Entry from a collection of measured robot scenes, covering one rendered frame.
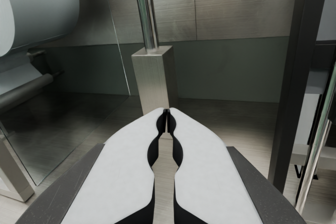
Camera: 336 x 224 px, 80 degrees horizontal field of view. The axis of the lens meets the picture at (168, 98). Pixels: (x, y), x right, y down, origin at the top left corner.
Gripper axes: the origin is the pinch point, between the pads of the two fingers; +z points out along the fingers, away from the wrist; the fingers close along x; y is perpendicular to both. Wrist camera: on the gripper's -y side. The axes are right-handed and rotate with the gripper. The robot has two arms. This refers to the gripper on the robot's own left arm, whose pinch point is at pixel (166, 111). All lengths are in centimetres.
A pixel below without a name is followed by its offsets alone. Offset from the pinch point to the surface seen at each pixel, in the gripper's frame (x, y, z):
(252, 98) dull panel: 32, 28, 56
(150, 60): -4.7, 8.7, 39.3
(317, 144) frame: 21.3, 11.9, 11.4
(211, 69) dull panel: 16, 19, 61
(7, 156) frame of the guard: -34.9, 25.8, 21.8
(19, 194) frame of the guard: -34, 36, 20
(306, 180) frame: 22.2, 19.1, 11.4
